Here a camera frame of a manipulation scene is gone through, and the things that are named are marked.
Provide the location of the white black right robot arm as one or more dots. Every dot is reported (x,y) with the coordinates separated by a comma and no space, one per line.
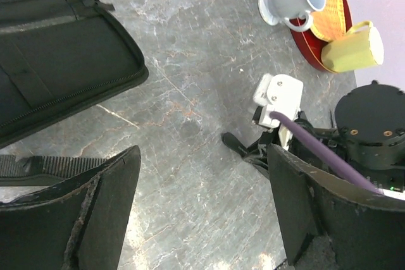
(369,135)

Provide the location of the woven bamboo basket tray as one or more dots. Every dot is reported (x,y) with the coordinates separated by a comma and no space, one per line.
(329,24)

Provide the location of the black wide-tooth comb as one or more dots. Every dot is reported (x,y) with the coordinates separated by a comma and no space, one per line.
(43,170)

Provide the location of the yellow-green ceramic mug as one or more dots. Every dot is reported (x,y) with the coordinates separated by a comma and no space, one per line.
(361,47)

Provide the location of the black zippered tool case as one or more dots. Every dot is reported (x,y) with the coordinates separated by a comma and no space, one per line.
(59,57)

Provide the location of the round red lacquer tray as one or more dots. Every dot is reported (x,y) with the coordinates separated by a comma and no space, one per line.
(311,47)

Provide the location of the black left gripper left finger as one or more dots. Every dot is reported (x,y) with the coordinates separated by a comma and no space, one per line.
(78,223)

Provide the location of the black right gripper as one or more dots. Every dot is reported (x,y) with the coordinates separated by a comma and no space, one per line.
(257,153)

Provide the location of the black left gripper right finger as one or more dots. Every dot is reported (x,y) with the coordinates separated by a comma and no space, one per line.
(366,229)

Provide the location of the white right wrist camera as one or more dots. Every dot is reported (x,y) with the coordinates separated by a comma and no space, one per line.
(280,93)

